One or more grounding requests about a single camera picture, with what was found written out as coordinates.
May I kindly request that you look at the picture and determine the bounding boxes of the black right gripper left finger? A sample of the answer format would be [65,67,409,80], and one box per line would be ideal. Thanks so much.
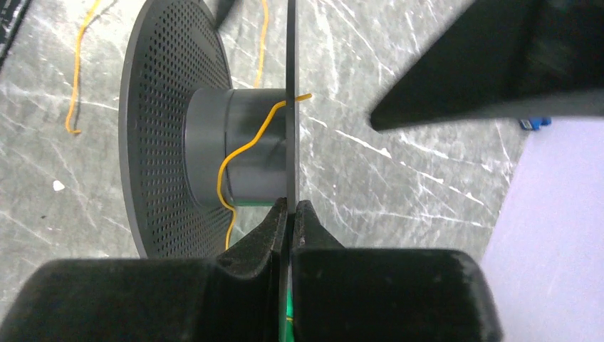
[1,199,288,341]

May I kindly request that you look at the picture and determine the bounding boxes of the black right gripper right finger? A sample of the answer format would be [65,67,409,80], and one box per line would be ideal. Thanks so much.
[291,200,503,341]

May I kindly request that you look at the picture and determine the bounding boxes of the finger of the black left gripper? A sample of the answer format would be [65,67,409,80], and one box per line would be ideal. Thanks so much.
[214,0,241,29]
[369,1,603,131]

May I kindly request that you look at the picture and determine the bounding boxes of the dark grey perforated spool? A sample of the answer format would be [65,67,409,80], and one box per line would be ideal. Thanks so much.
[118,1,301,258]

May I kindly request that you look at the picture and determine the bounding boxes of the long yellow cable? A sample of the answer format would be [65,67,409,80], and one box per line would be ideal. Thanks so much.
[65,0,313,251]

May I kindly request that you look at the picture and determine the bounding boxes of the green plastic bin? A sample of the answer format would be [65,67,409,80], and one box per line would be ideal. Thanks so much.
[283,288,294,342]

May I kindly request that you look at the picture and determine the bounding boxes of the blue and black stapler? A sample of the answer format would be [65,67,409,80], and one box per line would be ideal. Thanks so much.
[518,117,552,131]

